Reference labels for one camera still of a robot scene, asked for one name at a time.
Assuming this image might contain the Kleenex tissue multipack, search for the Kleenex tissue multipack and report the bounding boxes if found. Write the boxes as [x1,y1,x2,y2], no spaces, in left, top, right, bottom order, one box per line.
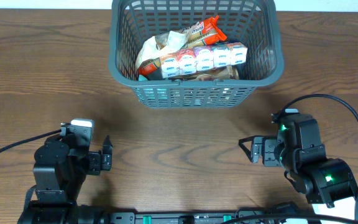
[159,42,248,78]

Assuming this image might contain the gold coffee bag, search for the gold coffee bag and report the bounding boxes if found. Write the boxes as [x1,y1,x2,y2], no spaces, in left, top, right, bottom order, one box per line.
[170,65,239,81]

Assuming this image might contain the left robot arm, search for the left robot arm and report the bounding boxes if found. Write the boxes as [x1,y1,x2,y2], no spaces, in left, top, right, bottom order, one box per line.
[18,119,113,223]

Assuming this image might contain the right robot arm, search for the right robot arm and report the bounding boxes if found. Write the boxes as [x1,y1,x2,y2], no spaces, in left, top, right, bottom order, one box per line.
[238,109,358,208]

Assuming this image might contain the grey plastic basket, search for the grey plastic basket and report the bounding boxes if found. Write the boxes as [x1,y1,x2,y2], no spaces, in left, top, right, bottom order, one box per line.
[108,0,284,108]

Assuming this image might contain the teal wipes packet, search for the teal wipes packet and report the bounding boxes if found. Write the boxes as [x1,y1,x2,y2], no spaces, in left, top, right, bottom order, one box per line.
[137,73,173,102]

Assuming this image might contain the white brown snack bag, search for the white brown snack bag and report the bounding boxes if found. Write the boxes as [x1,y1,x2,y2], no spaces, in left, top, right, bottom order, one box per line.
[135,27,194,69]

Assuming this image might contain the orange spaghetti packet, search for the orange spaghetti packet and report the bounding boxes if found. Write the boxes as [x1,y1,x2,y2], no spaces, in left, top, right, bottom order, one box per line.
[137,16,227,76]

